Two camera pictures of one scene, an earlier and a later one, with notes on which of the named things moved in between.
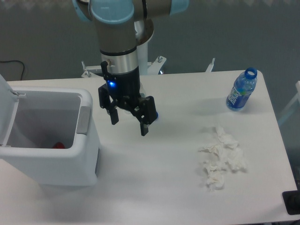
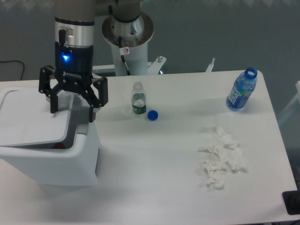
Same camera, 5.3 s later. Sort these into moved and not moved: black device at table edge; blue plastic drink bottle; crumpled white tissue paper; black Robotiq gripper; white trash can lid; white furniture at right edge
Moved: black Robotiq gripper; white trash can lid
Not moved: white furniture at right edge; blue plastic drink bottle; crumpled white tissue paper; black device at table edge
